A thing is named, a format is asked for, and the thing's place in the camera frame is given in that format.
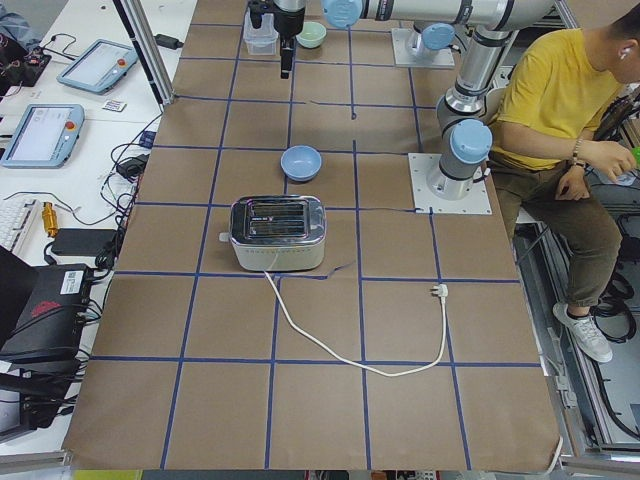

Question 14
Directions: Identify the light green bowl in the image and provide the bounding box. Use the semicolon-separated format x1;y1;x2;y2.
296;21;327;49

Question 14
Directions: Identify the light blue bowl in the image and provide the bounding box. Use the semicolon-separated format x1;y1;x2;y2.
280;145;323;182

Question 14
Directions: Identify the clear plastic food container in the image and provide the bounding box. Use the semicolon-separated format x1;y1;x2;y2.
243;12;279;56

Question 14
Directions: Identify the upper teach pendant tablet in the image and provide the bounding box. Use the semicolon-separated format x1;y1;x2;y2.
57;39;138;94

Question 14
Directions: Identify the teach pendant tablet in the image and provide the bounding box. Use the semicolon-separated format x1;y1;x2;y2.
1;104;85;169
57;39;138;94

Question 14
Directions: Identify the silver two-slot toaster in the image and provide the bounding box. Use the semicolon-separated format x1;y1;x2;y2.
219;195;327;272

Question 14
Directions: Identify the lower teach pendant tablet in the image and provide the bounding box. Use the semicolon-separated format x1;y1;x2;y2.
1;104;85;169

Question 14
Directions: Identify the black power adapter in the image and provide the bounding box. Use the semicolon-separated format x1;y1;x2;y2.
51;228;116;256

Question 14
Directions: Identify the person in yellow shirt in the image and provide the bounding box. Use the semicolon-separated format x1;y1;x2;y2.
489;7;639;363

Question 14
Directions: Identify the white keyboard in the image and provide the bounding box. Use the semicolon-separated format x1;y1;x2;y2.
1;197;42;255

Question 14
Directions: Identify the brown paper table cover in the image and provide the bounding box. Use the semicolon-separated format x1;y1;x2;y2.
64;1;559;472

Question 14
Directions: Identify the black computer box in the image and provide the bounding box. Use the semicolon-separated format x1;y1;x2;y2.
1;249;93;364

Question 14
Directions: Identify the aluminium frame post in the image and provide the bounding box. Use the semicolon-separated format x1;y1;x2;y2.
113;0;175;106

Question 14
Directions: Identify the white toaster power cord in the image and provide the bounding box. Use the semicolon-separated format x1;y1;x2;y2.
263;269;449;378

